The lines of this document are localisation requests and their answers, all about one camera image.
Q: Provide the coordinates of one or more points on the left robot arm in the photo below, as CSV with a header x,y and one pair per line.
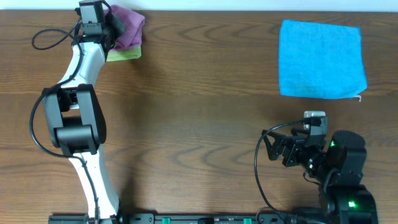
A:
x,y
74,117

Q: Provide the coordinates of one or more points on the bottom folded green cloth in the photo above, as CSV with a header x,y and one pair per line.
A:
x,y
127,54

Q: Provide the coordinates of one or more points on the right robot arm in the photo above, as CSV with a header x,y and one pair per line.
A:
x,y
335,167

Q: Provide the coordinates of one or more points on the purple microfiber cloth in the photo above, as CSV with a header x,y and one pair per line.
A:
x,y
133,23

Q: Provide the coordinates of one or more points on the blue microfiber cloth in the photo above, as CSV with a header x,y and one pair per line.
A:
x,y
320,60

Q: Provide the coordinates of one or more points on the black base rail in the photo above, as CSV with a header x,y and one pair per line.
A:
x,y
149,218

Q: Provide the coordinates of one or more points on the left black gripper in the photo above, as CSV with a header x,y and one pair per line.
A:
x,y
112,23

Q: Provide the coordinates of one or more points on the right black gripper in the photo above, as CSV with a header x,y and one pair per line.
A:
x,y
286,150

